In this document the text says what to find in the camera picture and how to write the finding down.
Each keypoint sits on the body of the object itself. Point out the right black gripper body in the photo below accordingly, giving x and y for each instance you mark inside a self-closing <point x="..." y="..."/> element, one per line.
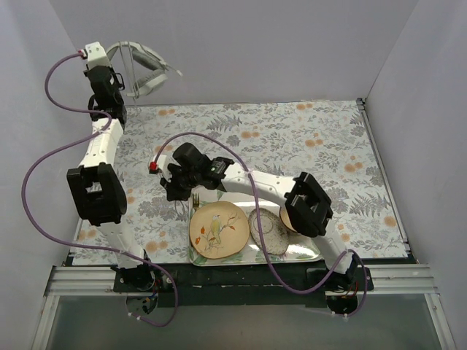
<point x="174" y="183"/>

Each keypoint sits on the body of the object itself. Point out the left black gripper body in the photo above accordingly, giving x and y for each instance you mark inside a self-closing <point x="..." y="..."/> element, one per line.
<point x="103" y="76"/>

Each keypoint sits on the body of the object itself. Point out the grey white headphones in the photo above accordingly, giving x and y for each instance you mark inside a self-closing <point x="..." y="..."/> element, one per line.
<point x="142" y="55"/>

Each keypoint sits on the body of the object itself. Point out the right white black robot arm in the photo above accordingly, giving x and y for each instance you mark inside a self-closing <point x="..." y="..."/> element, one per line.
<point x="307" y="205"/>

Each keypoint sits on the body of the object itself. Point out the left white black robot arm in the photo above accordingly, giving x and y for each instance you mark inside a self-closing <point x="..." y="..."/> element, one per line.
<point x="96" y="189"/>

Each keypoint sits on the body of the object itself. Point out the gold fork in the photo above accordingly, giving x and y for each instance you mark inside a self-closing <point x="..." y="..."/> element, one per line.
<point x="195" y="201"/>

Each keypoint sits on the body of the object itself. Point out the beige bird plate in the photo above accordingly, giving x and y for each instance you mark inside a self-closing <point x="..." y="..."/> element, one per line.
<point x="218" y="230"/>

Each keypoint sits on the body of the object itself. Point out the floral patterned table mat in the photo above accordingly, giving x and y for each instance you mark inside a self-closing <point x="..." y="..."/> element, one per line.
<point x="327" y="139"/>

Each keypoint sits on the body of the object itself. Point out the brown beige bowl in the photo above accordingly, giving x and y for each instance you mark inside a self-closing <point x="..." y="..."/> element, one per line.
<point x="283" y="215"/>

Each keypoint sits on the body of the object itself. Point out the speckled oval dish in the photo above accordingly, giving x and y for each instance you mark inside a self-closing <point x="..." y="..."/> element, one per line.
<point x="275" y="235"/>

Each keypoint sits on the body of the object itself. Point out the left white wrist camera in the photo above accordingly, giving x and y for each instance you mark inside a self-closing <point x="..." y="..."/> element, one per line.
<point x="95" y="55"/>

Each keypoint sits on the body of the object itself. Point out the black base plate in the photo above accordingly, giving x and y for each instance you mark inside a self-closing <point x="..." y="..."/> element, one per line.
<point x="238" y="285"/>

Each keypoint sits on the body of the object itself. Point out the aluminium frame rail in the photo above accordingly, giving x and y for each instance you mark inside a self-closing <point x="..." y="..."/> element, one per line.
<point x="99" y="281"/>

